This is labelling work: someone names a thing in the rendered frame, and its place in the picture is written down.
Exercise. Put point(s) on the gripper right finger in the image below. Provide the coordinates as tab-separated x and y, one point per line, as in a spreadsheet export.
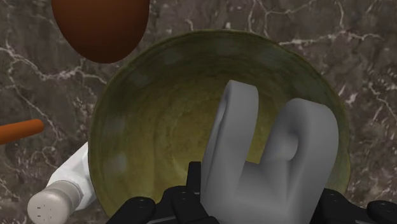
344	209

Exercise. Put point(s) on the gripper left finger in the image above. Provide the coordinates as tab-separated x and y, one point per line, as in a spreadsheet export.
183	201

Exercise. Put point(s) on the grey forked block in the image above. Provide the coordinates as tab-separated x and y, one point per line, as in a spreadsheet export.
270	173

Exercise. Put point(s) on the olive green bowl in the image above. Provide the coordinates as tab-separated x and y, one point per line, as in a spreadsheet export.
155	124

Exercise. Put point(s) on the white shaker with grey cap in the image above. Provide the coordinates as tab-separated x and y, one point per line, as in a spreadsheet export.
62	194

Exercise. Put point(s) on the orange rod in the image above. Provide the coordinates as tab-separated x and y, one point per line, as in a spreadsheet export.
18	130

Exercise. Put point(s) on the brown egg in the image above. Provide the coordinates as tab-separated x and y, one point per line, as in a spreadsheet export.
100	26

